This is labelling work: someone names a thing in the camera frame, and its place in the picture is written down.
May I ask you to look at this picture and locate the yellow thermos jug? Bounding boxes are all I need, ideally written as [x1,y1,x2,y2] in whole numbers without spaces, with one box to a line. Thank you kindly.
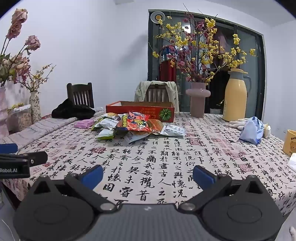
[222,68,252,122]

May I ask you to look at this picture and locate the dark wooden chair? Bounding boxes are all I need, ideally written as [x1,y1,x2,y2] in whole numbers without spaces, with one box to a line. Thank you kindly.
[67,82,95,109]

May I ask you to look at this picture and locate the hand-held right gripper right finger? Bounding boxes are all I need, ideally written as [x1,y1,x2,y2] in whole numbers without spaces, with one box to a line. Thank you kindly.
[177,165,270,214]

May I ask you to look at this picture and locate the yellow bear cup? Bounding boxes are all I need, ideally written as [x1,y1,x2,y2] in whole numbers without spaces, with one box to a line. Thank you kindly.
[282,130,296,155]

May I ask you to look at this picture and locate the glass sliding door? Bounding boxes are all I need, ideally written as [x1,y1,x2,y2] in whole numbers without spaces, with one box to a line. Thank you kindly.
[148,9,265,114]

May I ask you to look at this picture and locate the brown wooden chair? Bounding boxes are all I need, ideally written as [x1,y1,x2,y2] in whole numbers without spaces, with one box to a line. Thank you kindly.
[144,85,170,102]

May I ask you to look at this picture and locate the silver snack packet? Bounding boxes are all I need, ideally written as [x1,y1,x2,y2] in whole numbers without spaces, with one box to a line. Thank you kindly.
[162,123,186,137]
[124,133,148,144]

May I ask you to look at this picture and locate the small yellow flower twigs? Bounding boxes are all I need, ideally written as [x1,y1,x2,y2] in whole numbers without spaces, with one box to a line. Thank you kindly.
[14,64,56,93]

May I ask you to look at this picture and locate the yellow and pink flower branches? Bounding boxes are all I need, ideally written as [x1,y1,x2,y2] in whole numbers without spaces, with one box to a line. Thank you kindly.
[151,3,257,84]

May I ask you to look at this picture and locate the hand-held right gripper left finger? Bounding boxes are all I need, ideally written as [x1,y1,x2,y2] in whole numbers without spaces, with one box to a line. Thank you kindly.
[27,165,121,214]

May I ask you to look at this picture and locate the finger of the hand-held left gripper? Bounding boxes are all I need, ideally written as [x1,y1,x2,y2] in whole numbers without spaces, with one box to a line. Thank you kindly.
[0,152,48,166]
[0,144,18,154]

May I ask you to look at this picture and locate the white tissue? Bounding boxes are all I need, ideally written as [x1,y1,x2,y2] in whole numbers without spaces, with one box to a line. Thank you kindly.
[287,153,296,172]

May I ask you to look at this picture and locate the red snack bag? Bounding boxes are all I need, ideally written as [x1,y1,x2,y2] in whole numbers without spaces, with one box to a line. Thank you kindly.
[117,112,151,130]

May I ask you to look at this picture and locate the speckled ceramic vase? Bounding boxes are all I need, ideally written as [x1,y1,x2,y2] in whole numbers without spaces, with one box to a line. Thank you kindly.
[29,91,41,124]

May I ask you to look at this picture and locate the black cloth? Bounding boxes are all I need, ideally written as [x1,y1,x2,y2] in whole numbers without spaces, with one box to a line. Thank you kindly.
[51,98,96,119]

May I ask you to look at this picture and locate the yellow snack packet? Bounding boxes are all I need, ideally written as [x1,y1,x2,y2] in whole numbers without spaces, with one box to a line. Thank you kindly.
[97,112,124,121]

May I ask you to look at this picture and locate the dried pink rose bouquet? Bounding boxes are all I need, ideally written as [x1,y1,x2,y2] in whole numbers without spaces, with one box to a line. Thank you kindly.
[0,8,41,87]

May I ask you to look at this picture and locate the pink marbled vase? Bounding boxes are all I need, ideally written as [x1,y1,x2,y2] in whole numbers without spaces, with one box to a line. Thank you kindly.
[0,86,10,139]

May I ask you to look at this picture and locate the white green snack packet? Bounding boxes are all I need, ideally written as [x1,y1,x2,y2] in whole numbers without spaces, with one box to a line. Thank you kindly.
[91,118,119,131]

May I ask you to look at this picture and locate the beige jacket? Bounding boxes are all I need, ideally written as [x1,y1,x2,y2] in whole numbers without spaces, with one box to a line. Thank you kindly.
[135,81,180,113]

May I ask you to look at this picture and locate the orange cardboard box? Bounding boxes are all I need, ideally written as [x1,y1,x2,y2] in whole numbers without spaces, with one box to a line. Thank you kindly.
[106,101,175,123]

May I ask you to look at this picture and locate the pink packet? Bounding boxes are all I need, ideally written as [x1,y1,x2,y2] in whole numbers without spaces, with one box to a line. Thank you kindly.
[74,119,95,129]

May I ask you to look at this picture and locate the white gloves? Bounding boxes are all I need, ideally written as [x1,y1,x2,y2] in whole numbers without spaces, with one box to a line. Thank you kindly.
[229,118,251,130]

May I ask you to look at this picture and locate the red hanging garment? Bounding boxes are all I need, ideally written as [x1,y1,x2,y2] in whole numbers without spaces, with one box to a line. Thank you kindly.
[159,45,177,81]

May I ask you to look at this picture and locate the pink mushroom-shaped vase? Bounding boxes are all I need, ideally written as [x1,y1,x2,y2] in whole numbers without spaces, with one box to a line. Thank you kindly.
[185,82,211,118]

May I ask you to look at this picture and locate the blue white plastic bag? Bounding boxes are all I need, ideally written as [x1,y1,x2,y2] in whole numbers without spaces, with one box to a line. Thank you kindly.
[239,116,264,146]

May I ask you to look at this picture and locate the grey striped folded cloth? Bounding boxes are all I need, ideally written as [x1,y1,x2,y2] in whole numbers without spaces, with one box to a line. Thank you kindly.
[0,117,78,151]

